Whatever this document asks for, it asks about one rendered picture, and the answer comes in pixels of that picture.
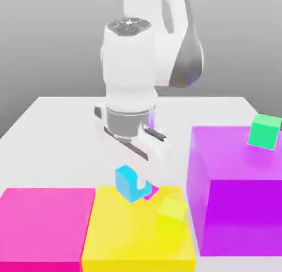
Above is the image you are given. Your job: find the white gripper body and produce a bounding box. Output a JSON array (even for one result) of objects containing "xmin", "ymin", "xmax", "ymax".
[{"xmin": 97, "ymin": 121, "xmax": 172, "ymax": 174}]

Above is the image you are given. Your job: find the small magenta cube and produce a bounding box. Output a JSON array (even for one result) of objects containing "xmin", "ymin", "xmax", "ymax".
[{"xmin": 142, "ymin": 184, "xmax": 160, "ymax": 201}]

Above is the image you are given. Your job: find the small green cube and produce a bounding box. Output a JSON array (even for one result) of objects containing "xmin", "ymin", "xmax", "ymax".
[{"xmin": 247, "ymin": 113, "xmax": 282, "ymax": 151}]

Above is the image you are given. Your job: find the small cyan cube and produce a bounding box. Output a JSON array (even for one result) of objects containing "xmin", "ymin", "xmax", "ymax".
[{"xmin": 114, "ymin": 164, "xmax": 153, "ymax": 204}]

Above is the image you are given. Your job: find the large yellow box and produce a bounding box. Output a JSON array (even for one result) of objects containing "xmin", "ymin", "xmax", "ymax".
[{"xmin": 81, "ymin": 185, "xmax": 197, "ymax": 272}]

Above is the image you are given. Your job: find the large pink box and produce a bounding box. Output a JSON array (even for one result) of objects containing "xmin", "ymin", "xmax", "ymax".
[{"xmin": 0, "ymin": 188, "xmax": 96, "ymax": 272}]

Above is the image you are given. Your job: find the small yellow cube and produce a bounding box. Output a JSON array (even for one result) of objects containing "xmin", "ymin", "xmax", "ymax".
[{"xmin": 155, "ymin": 196, "xmax": 188, "ymax": 246}]

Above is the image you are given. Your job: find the large purple box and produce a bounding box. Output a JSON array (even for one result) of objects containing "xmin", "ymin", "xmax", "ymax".
[{"xmin": 186, "ymin": 125, "xmax": 282, "ymax": 257}]

